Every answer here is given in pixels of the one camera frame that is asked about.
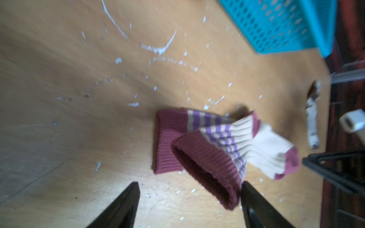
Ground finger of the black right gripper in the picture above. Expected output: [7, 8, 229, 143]
[302, 150, 365, 194]

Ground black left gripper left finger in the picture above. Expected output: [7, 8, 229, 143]
[87, 182, 140, 228]

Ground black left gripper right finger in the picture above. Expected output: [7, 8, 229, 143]
[240, 181, 294, 228]

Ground cream maroon sock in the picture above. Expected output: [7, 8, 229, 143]
[172, 110, 300, 210]
[154, 109, 234, 175]

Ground white striped sock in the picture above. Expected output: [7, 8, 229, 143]
[305, 80, 321, 149]

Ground teal plastic basket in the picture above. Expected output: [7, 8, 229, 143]
[219, 0, 337, 58]

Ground aluminium corner frame right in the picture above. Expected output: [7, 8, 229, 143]
[331, 60, 365, 85]

